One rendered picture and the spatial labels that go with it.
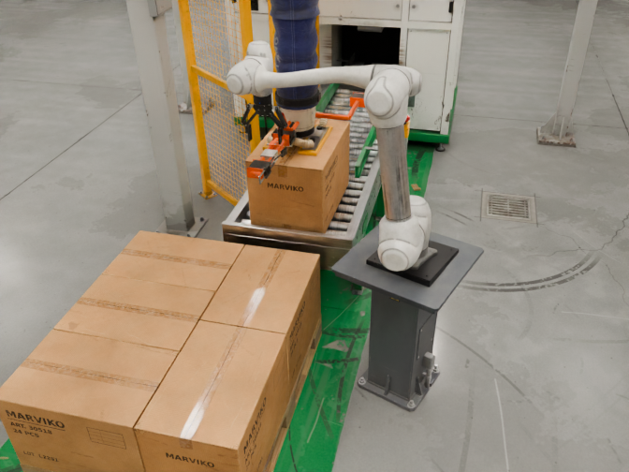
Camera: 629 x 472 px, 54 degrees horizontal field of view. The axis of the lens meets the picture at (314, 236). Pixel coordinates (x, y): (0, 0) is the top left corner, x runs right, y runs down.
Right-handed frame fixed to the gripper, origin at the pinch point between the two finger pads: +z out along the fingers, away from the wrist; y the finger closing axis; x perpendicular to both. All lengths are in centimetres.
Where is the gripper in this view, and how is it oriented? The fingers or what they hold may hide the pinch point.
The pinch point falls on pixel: (265, 139)
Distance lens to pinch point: 267.1
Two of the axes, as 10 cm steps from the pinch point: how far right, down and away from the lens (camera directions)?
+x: -2.5, 5.4, -8.0
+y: -9.7, -1.2, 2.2
